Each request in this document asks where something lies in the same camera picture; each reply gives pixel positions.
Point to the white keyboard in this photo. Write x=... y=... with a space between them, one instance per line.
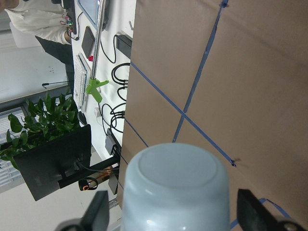
x=81 y=81

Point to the seated person white shirt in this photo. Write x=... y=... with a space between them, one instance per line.
x=44 y=20

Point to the green clamp on rod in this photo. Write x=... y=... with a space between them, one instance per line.
x=92 y=89

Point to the light blue plastic cup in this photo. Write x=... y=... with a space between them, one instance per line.
x=175 y=187

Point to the blue teach pendant tablet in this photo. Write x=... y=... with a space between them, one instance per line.
x=91 y=9

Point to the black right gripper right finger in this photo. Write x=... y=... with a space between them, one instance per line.
x=253 y=216

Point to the black monitor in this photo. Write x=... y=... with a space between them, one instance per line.
x=57 y=163

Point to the green potted plant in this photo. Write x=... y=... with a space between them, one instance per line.
x=48 y=119

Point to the black usb hub box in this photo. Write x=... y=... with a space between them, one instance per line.
x=111 y=143

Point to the black smartphone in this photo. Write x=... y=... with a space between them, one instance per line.
x=88 y=42

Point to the black power adapter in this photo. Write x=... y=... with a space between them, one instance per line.
x=124 y=44

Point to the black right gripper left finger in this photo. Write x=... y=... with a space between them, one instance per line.
x=96 y=217

